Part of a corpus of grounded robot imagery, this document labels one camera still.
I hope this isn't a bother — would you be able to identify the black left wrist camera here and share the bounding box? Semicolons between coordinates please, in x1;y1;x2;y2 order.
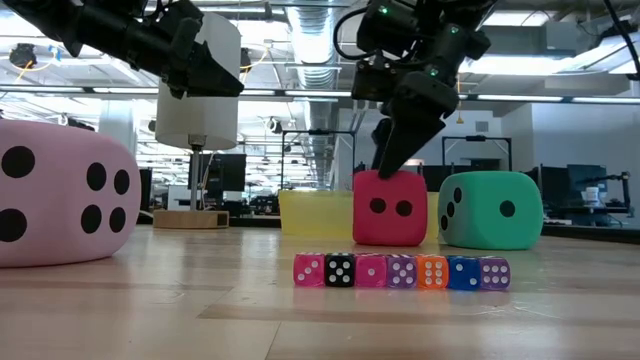
149;0;204;32

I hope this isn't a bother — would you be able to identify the small dark desktop monitor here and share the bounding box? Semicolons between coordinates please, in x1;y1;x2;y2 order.
566;163;609;194

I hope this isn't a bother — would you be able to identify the small orange die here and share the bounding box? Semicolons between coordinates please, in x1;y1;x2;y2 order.
415;254;450;291

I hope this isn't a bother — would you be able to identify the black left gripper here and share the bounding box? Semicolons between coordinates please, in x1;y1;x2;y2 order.
126;16;246;99

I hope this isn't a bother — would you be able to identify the white cylindrical tube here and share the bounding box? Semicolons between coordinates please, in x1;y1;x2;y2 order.
152;11;243;231

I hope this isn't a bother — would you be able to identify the ceiling light strip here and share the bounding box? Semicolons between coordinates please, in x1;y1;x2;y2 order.
0;85;354;100
458;93;640;105

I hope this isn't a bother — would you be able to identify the large pink foam die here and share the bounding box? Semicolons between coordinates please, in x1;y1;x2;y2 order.
0;119;143;269

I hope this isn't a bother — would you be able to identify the black ceiling camera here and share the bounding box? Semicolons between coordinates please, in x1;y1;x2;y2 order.
8;42;39;69

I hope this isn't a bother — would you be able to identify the large turquoise foam die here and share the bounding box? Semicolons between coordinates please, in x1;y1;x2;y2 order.
436;170;545;252

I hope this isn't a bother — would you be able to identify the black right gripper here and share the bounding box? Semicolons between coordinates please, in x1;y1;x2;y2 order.
371;67;461;181

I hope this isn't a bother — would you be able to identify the large red foam die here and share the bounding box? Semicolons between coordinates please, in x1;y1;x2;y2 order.
351;169;430;248

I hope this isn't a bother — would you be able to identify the small blue die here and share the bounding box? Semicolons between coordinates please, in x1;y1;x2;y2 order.
446;255;483;292

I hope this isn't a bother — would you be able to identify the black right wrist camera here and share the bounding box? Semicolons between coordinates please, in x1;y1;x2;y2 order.
350;59;400;102

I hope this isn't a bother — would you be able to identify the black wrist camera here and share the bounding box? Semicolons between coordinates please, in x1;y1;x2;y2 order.
149;0;204;32
350;59;400;102

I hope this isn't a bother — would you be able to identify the yellow translucent plastic bin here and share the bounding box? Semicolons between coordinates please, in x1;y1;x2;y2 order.
277;189;442;240

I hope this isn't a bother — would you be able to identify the black aluminium table frame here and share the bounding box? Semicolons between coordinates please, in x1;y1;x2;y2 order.
137;212;640;247

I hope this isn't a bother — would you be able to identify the small black die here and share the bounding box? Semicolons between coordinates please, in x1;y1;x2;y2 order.
324;252;358;289

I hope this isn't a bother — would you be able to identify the small pink translucent die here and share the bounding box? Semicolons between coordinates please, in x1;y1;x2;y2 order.
292;252;327;289
354;253;389;290

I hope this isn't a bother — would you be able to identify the black monitor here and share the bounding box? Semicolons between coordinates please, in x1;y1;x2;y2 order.
188;152;248;193

